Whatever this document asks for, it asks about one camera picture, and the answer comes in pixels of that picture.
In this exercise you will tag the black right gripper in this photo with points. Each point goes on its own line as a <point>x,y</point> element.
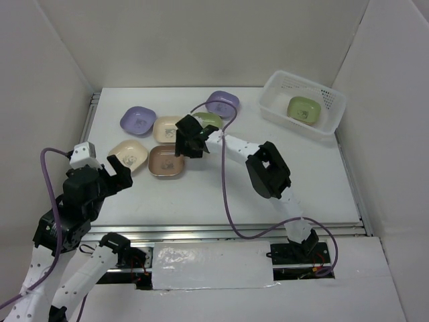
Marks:
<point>181,148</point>

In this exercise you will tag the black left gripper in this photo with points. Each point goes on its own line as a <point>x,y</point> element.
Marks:
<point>123,178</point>

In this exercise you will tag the brown panda plate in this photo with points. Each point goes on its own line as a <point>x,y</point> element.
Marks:
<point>164,163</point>

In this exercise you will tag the cream panda plate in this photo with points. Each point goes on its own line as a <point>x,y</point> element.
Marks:
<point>131,153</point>
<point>164,129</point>

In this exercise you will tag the cream panda plate front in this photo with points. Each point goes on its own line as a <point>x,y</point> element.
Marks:
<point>131,153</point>

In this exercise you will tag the green panda plate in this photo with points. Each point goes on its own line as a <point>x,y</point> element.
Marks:
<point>304,110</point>
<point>207,118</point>

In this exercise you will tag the purple panda plate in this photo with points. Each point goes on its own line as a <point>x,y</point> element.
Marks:
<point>223,104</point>
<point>138,120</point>

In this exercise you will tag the green panda plate front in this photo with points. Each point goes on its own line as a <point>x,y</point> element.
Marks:
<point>304,110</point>

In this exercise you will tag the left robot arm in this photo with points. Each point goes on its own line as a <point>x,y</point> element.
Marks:
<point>43,295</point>

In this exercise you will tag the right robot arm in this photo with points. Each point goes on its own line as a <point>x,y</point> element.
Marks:
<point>268,173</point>

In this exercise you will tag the white plastic bin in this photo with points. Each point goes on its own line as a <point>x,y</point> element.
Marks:
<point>275,96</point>

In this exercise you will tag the white foil cover sheet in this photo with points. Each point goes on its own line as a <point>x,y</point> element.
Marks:
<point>211,265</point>

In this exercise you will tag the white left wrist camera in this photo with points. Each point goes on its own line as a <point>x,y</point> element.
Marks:
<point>84,154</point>

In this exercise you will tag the aluminium table edge rail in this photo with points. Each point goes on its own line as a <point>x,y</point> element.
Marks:
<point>161,233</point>

